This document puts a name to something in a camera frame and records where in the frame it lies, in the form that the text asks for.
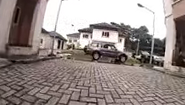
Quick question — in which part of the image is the pale car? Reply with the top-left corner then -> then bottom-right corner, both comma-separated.
151,54 -> 166,68

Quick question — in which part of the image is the dark grey SUV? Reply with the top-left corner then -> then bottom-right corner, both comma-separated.
82,41 -> 130,66

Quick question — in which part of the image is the pale concrete apron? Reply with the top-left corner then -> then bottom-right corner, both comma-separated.
151,65 -> 185,80

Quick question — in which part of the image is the street lamp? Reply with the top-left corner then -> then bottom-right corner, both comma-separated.
50,0 -> 83,59
130,2 -> 160,65

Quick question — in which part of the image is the white house with dark roof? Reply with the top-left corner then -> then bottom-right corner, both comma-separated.
75,19 -> 128,54

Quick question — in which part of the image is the beige building with arches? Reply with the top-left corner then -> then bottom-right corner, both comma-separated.
0,0 -> 52,62

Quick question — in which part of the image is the small low house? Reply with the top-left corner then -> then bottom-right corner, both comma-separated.
38,27 -> 70,54

